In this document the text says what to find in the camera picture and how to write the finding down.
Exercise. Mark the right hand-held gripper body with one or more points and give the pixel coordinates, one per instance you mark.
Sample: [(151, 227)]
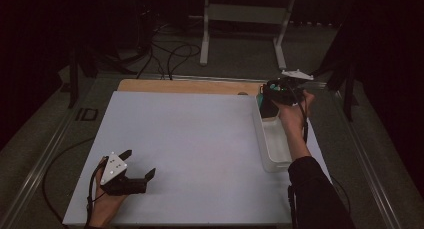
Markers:
[(283, 92)]

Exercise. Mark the white metal stand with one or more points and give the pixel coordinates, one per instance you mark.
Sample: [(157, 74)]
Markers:
[(245, 13)]

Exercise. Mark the person's right hand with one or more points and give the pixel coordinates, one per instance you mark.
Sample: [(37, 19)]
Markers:
[(295, 117)]

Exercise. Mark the long white plastic bin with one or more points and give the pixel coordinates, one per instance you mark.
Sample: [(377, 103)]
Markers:
[(275, 145)]

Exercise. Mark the black stand legs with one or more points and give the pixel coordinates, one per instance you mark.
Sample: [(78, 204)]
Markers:
[(74, 79), (348, 89)]

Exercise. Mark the metal floor rail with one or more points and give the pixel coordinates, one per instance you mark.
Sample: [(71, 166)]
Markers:
[(370, 175), (36, 175)]

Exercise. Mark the black rectangular floor bracket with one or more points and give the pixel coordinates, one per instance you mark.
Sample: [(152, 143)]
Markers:
[(87, 114)]

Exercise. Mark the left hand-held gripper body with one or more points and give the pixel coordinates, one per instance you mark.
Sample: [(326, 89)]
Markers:
[(120, 184)]

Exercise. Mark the person's left hand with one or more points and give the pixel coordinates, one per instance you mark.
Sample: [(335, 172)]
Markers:
[(106, 207)]

